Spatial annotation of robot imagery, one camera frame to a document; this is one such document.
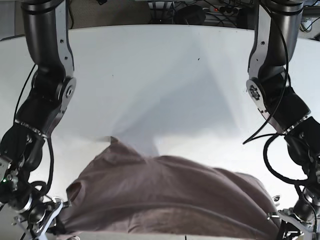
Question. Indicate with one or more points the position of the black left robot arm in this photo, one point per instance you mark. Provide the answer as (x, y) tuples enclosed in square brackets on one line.
[(269, 86)]

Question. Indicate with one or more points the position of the right table grommet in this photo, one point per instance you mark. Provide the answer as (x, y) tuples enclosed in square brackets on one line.
[(276, 198)]

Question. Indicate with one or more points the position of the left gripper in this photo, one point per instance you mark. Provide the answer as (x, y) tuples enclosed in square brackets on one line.
[(302, 220)]

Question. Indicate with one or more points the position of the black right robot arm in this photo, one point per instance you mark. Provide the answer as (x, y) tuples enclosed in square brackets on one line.
[(52, 88)]

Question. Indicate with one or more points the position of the mauve brown T-shirt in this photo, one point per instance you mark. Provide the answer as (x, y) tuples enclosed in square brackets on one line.
[(121, 190)]

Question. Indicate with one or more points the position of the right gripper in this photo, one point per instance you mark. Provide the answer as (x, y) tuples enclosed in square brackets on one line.
[(35, 217)]

